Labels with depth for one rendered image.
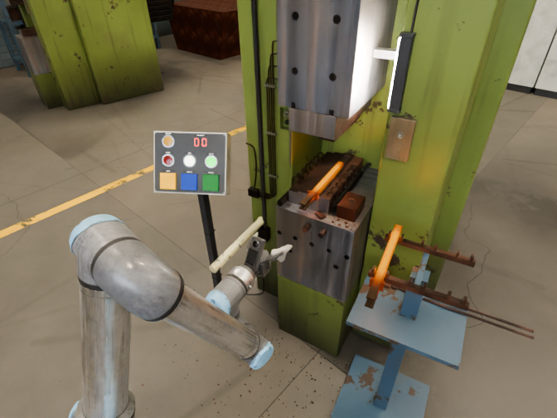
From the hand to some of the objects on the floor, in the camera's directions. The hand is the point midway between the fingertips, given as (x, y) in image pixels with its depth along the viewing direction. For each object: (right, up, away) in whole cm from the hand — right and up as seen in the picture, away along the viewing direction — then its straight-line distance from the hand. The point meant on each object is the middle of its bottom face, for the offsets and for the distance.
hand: (274, 236), depth 137 cm
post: (-36, -50, +101) cm, 118 cm away
